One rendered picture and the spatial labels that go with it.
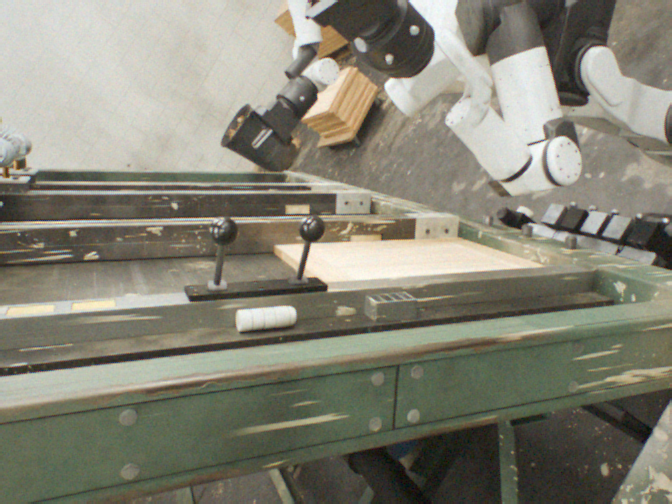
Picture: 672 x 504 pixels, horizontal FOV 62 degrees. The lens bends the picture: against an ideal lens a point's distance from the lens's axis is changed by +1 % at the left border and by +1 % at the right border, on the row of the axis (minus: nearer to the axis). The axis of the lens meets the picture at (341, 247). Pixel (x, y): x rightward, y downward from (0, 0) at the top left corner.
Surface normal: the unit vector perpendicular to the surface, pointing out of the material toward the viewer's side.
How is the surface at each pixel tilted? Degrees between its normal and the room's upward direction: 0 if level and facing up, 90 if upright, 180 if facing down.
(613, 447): 0
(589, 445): 0
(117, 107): 90
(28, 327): 90
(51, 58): 90
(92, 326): 90
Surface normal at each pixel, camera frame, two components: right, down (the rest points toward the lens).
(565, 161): 0.55, -0.09
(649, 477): -0.75, -0.48
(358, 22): -0.07, 0.92
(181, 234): 0.40, 0.21
